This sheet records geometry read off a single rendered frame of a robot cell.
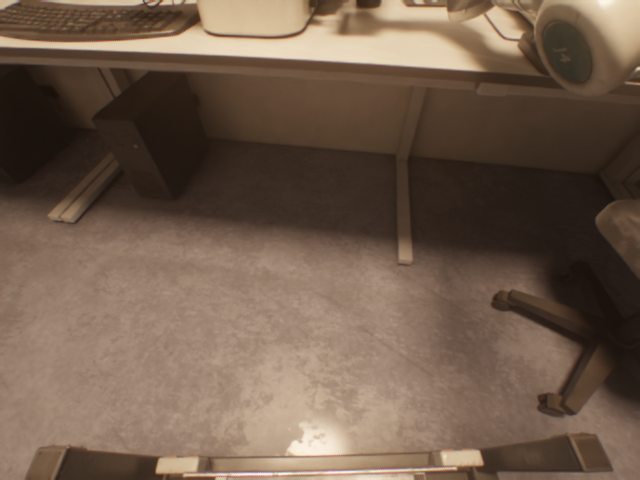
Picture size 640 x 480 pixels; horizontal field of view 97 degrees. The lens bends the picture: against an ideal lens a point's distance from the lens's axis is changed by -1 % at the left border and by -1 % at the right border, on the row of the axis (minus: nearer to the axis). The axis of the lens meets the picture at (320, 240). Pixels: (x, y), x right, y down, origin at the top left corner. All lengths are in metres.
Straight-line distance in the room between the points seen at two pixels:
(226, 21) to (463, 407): 1.08
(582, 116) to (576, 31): 1.48
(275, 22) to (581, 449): 0.71
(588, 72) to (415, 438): 0.86
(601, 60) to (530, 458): 0.42
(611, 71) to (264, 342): 0.94
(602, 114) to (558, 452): 1.56
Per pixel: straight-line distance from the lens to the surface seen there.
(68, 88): 2.21
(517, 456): 0.53
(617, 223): 0.91
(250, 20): 0.64
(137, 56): 0.67
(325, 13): 0.80
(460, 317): 1.12
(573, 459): 0.44
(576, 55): 0.34
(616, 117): 1.87
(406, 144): 1.51
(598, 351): 1.16
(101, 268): 1.39
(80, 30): 0.79
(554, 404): 1.08
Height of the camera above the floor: 0.93
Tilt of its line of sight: 51 degrees down
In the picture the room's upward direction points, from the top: straight up
